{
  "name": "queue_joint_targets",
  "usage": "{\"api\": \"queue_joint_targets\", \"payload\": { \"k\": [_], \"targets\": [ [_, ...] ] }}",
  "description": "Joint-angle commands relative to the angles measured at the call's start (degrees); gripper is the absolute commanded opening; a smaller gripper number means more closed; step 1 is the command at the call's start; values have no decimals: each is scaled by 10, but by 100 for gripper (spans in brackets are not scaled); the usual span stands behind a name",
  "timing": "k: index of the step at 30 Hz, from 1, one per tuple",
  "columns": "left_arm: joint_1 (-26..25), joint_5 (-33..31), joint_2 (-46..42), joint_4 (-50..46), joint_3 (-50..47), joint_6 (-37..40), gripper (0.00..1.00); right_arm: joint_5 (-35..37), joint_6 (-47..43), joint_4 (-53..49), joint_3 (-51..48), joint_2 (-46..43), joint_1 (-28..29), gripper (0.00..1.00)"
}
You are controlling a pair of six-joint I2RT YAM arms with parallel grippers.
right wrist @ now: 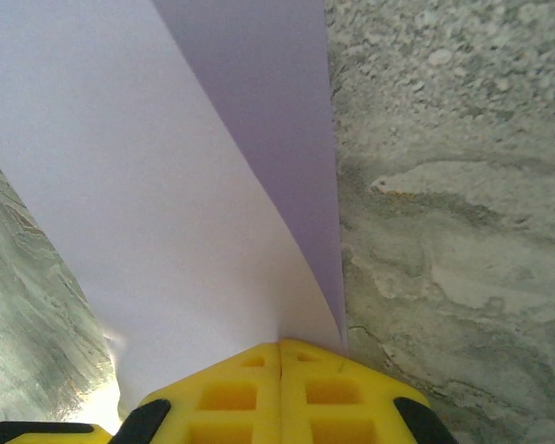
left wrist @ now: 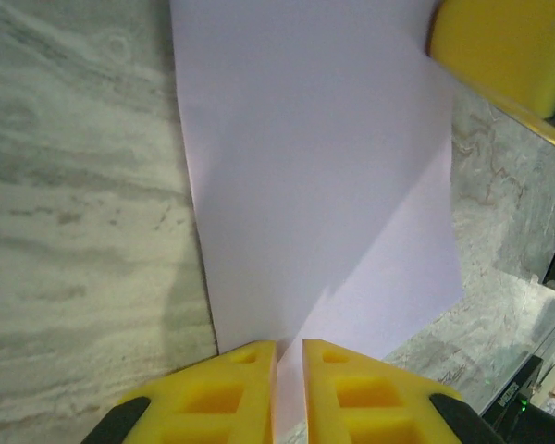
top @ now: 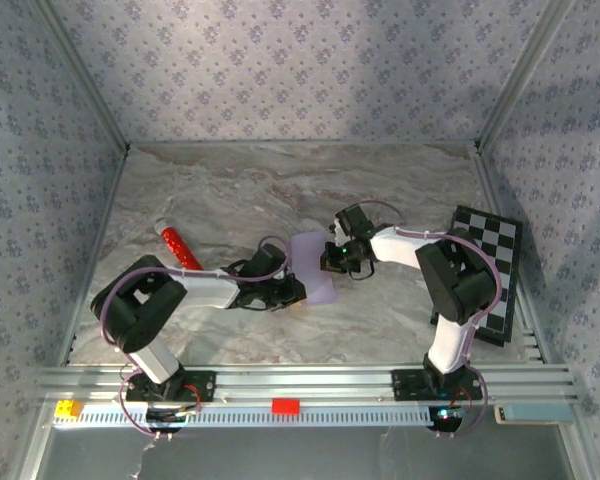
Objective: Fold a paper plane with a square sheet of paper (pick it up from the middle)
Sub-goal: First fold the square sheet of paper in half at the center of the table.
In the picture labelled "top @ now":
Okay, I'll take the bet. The aluminium frame post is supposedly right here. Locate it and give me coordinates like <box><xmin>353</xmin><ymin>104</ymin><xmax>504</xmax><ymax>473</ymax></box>
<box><xmin>32</xmin><ymin>0</ymin><xmax>131</xmax><ymax>154</ymax></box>
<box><xmin>474</xmin><ymin>0</ymin><xmax>581</xmax><ymax>151</ymax></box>

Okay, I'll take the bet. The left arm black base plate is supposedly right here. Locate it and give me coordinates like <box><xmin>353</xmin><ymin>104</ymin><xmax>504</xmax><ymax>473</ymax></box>
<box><xmin>124</xmin><ymin>368</ymin><xmax>218</xmax><ymax>404</ymax></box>

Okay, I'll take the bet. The black grey checkerboard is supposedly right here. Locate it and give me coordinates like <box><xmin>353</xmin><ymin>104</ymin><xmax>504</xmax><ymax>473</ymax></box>
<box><xmin>429</xmin><ymin>203</ymin><xmax>525</xmax><ymax>347</ymax></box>

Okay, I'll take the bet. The aluminium side rail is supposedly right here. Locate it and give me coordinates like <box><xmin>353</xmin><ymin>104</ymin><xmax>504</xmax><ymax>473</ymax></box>
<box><xmin>472</xmin><ymin>142</ymin><xmax>554</xmax><ymax>365</ymax></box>
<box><xmin>57</xmin><ymin>147</ymin><xmax>131</xmax><ymax>369</ymax></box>

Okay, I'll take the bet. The black electronics board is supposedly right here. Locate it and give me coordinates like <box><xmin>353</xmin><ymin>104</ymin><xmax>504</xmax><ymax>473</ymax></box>
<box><xmin>427</xmin><ymin>405</ymin><xmax>469</xmax><ymax>437</ymax></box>
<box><xmin>144</xmin><ymin>405</ymin><xmax>204</xmax><ymax>436</ymax></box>

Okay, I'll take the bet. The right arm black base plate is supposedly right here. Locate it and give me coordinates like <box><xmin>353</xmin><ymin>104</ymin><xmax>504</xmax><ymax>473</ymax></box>
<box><xmin>390</xmin><ymin>368</ymin><xmax>484</xmax><ymax>403</ymax></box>

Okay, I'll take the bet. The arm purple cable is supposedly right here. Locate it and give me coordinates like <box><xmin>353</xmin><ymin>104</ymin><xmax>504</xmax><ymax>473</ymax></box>
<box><xmin>352</xmin><ymin>199</ymin><xmax>504</xmax><ymax>441</ymax></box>
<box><xmin>99</xmin><ymin>234</ymin><xmax>294</xmax><ymax>441</ymax></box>

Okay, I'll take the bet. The grey metal panel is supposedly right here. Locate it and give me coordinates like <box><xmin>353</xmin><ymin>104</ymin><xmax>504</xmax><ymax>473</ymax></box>
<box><xmin>42</xmin><ymin>424</ymin><xmax>579</xmax><ymax>480</ymax></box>

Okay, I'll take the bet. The white slotted cable duct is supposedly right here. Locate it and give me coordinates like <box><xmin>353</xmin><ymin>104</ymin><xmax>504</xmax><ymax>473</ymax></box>
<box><xmin>52</xmin><ymin>402</ymin><xmax>435</xmax><ymax>429</ymax></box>

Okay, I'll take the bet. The lilac square paper sheet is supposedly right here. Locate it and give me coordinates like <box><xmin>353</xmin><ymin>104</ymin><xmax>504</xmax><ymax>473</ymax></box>
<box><xmin>288</xmin><ymin>230</ymin><xmax>340</xmax><ymax>307</ymax></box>

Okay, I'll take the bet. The aluminium mounting rail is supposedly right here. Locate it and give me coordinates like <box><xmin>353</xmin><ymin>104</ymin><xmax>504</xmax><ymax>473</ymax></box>
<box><xmin>34</xmin><ymin>363</ymin><xmax>581</xmax><ymax>407</ymax></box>

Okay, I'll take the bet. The grey blue flat box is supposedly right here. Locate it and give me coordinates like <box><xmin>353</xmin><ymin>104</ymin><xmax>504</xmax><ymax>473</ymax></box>
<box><xmin>493</xmin><ymin>403</ymin><xmax>576</xmax><ymax>426</ymax></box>

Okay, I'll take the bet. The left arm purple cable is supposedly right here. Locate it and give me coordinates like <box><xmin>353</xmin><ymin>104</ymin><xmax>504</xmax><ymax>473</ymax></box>
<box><xmin>99</xmin><ymin>234</ymin><xmax>294</xmax><ymax>441</ymax></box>

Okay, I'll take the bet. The red block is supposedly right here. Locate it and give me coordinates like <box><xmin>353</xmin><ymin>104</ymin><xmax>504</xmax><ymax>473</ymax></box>
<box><xmin>271</xmin><ymin>397</ymin><xmax>302</xmax><ymax>416</ymax></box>

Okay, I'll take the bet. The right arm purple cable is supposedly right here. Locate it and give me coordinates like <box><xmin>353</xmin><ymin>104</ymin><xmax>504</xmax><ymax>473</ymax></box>
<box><xmin>352</xmin><ymin>199</ymin><xmax>504</xmax><ymax>441</ymax></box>

